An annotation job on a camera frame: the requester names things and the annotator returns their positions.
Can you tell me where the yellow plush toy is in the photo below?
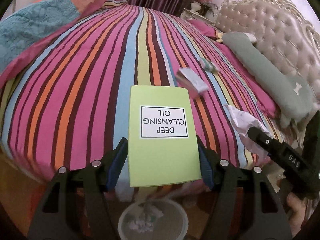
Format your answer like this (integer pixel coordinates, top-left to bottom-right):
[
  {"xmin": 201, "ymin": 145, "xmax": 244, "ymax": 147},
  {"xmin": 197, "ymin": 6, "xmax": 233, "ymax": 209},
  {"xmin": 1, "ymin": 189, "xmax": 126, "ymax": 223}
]
[{"xmin": 216, "ymin": 32, "xmax": 224, "ymax": 43}]

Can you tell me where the small white blue box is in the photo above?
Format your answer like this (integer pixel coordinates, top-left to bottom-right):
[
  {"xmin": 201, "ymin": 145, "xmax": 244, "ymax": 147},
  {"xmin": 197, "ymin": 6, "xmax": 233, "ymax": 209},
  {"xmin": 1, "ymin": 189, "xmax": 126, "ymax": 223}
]
[{"xmin": 176, "ymin": 68, "xmax": 209, "ymax": 99}]

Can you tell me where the sage green long pillow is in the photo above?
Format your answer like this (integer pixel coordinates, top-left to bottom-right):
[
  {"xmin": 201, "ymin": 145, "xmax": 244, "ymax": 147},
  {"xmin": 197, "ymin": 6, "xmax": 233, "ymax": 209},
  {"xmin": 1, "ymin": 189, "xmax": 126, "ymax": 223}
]
[{"xmin": 222, "ymin": 32, "xmax": 315, "ymax": 128}]

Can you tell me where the teal orange quilt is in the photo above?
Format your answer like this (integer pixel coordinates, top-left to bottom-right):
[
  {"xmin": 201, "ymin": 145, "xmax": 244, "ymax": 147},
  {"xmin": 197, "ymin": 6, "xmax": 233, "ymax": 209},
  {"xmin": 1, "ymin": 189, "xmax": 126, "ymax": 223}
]
[{"xmin": 1, "ymin": 0, "xmax": 126, "ymax": 85}]

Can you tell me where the white paper sheet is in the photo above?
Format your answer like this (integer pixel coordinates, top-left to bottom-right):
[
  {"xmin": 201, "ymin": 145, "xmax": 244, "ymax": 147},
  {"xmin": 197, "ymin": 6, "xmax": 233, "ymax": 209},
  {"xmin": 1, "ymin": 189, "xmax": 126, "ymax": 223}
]
[{"xmin": 224, "ymin": 105, "xmax": 273, "ymax": 164}]

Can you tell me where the white trash bin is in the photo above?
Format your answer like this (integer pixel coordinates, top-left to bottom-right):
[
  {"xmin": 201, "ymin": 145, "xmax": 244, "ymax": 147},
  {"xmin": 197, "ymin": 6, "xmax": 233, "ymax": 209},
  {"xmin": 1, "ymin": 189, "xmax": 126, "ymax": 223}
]
[{"xmin": 118, "ymin": 199, "xmax": 189, "ymax": 239}]

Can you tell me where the right hand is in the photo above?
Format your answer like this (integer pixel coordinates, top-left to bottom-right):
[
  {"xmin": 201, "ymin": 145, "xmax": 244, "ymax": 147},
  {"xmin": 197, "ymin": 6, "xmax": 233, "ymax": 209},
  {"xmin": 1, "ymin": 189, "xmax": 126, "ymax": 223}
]
[{"xmin": 286, "ymin": 192, "xmax": 306, "ymax": 237}]

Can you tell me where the green cleansing oil box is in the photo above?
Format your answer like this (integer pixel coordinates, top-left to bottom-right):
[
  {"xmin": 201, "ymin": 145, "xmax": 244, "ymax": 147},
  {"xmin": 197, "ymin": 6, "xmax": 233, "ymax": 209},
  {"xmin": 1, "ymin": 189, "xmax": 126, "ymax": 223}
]
[{"xmin": 128, "ymin": 85, "xmax": 201, "ymax": 187}]

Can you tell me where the tufted beige headboard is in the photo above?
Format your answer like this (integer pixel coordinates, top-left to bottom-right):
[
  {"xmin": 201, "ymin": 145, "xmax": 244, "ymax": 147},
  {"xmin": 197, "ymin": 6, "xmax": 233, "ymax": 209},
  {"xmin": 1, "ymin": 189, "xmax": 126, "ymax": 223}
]
[{"xmin": 215, "ymin": 0, "xmax": 319, "ymax": 98}]

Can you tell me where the green floral tissue pack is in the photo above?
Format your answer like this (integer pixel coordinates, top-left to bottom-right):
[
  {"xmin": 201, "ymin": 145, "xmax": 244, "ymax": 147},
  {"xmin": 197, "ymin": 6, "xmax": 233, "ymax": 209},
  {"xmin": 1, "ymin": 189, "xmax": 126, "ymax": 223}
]
[{"xmin": 199, "ymin": 57, "xmax": 220, "ymax": 74}]

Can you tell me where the white flower vase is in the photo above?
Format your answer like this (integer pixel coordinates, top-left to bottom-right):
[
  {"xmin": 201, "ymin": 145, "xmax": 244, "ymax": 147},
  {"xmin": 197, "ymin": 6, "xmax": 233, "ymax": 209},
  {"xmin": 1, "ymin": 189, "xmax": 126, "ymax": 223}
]
[{"xmin": 190, "ymin": 2, "xmax": 202, "ymax": 13}]

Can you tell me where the striped colourful bed sheet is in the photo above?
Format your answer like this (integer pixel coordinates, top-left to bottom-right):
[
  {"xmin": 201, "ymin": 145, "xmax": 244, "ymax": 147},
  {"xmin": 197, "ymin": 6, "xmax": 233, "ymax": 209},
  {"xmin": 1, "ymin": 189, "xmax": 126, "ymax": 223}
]
[{"xmin": 1, "ymin": 4, "xmax": 282, "ymax": 179}]

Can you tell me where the white nightstand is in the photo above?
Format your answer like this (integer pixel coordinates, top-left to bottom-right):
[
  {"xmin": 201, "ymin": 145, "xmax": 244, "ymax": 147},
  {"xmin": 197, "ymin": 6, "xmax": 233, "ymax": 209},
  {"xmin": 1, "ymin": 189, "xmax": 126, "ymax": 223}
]
[{"xmin": 180, "ymin": 8, "xmax": 215, "ymax": 25}]

